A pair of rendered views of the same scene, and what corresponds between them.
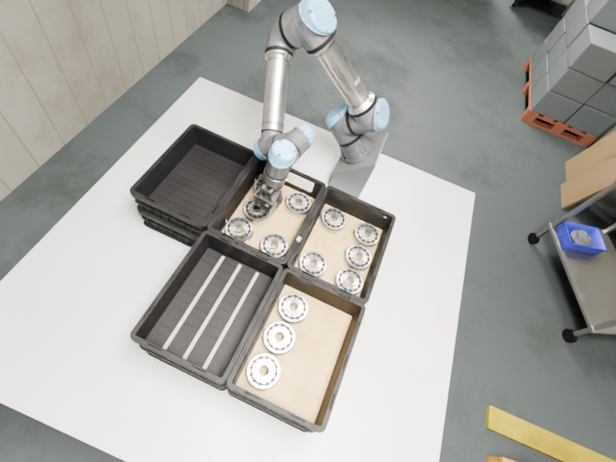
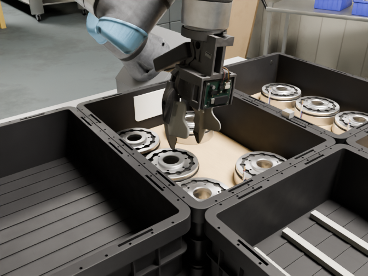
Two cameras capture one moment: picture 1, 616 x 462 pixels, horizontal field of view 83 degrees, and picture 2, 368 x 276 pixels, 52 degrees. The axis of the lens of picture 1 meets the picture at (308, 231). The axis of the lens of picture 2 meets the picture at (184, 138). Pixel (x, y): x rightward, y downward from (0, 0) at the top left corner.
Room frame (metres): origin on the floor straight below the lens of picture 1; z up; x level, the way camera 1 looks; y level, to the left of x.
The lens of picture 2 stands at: (0.27, 0.58, 1.24)
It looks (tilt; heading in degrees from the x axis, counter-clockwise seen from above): 30 degrees down; 318
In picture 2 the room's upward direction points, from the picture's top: straight up
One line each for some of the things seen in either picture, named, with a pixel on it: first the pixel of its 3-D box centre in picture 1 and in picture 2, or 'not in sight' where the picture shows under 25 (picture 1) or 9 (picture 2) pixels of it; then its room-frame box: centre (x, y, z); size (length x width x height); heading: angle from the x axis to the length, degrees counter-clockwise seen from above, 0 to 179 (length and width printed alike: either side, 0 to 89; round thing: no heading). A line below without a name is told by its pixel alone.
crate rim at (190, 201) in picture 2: (270, 205); (194, 126); (0.71, 0.16, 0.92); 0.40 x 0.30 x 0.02; 175
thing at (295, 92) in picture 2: (367, 234); (281, 91); (0.79, -0.22, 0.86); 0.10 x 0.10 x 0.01
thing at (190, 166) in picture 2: (257, 209); (171, 162); (0.72, 0.21, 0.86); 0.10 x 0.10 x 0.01
